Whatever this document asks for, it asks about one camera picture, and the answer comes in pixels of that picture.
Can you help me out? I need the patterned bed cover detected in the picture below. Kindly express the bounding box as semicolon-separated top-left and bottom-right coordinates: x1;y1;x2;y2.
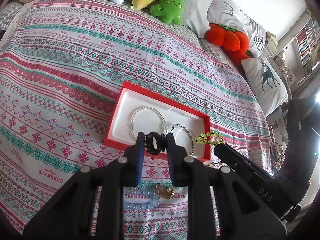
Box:
1;0;271;233

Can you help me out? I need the bookshelf with books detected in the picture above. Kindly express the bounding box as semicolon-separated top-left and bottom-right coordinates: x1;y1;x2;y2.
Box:
296;18;319;77

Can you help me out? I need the gold ring with green stone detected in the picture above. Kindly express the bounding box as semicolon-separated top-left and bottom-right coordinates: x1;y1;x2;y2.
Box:
156;182;176;201

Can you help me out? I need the red jewelry box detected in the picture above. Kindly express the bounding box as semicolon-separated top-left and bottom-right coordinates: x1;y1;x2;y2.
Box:
104;82;210;161

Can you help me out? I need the green star plush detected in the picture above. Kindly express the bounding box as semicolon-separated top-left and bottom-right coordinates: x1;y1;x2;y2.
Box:
149;0;185;25

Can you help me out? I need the orange pumpkin plush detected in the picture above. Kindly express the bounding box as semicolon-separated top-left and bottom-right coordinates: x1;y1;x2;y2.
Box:
205;23;250;67

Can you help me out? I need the black ring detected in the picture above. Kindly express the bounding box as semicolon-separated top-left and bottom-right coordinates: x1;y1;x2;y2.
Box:
144;131;167;156

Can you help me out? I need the grey printed pillow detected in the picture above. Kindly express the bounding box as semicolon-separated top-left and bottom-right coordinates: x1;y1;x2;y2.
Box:
207;0;266;58

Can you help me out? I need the clear crystal bead bracelet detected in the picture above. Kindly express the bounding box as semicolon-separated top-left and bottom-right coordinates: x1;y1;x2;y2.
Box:
128;106;169;140

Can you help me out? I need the white deer pillow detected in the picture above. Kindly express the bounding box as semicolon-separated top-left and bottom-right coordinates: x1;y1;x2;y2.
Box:
241;56;289;117

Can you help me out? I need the yellow-green bead bracelet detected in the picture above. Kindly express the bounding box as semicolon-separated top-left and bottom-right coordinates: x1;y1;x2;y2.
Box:
195;130;225;146

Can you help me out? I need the blue bead bracelet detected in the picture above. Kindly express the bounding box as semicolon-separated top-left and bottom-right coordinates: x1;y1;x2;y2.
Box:
124;189;161;211

